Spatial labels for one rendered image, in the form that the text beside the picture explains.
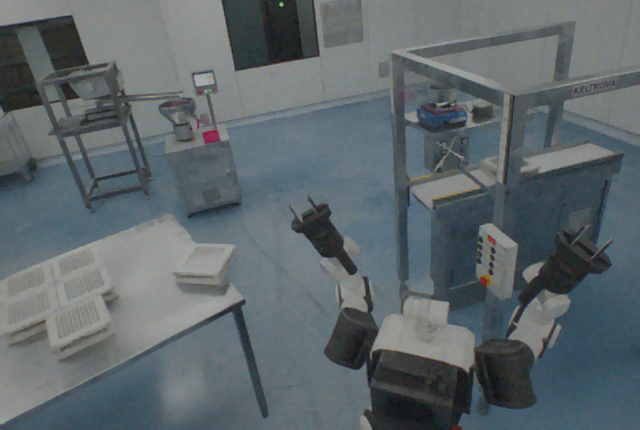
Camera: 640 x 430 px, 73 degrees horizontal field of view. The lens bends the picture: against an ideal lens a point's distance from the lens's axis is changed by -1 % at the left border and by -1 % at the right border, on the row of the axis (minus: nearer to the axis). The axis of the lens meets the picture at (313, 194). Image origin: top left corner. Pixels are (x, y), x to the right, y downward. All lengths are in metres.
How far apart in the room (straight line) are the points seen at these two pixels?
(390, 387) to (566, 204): 2.29
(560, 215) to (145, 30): 5.78
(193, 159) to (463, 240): 2.70
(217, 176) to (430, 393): 3.65
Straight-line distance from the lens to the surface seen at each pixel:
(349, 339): 1.32
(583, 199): 3.33
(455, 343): 1.28
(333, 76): 7.48
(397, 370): 1.21
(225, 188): 4.57
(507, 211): 1.84
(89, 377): 2.05
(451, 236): 2.78
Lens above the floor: 2.20
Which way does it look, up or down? 28 degrees down
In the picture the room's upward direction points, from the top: 8 degrees counter-clockwise
